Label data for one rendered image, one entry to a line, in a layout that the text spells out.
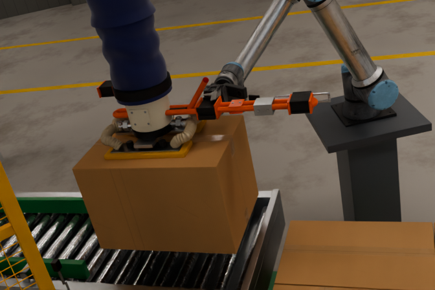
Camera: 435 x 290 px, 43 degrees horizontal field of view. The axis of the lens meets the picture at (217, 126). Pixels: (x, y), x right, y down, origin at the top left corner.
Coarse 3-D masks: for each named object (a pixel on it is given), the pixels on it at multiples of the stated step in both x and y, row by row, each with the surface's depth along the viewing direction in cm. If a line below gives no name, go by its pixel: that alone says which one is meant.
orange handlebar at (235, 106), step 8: (184, 104) 216; (224, 104) 210; (232, 104) 206; (240, 104) 205; (248, 104) 207; (280, 104) 200; (312, 104) 196; (120, 112) 225; (168, 112) 214; (176, 112) 213; (184, 112) 212; (192, 112) 211; (224, 112) 207; (232, 112) 207; (240, 112) 205
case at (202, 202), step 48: (96, 144) 232; (192, 144) 215; (240, 144) 225; (96, 192) 220; (144, 192) 213; (192, 192) 206; (240, 192) 222; (144, 240) 225; (192, 240) 218; (240, 240) 220
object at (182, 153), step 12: (132, 144) 217; (156, 144) 216; (168, 144) 214; (108, 156) 217; (120, 156) 215; (132, 156) 214; (144, 156) 212; (156, 156) 211; (168, 156) 209; (180, 156) 208
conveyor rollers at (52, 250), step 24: (0, 216) 309; (24, 216) 300; (48, 216) 292; (48, 240) 275; (72, 240) 268; (96, 240) 267; (96, 264) 250; (144, 264) 242; (168, 264) 239; (192, 264) 238; (216, 288) 220; (240, 288) 217
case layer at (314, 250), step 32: (320, 224) 243; (352, 224) 239; (384, 224) 235; (416, 224) 231; (288, 256) 229; (320, 256) 225; (352, 256) 222; (384, 256) 218; (416, 256) 215; (288, 288) 213; (320, 288) 210; (352, 288) 207; (384, 288) 204; (416, 288) 201
